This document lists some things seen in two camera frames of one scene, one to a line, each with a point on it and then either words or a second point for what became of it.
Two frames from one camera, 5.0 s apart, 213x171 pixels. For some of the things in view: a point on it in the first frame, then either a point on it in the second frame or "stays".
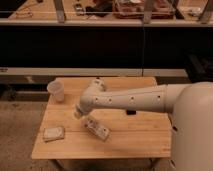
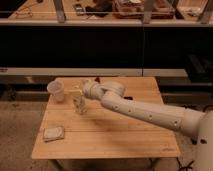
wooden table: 102,134 stays
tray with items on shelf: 135,9 stays
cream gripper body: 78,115 -> 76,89
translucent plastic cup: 56,88 stays
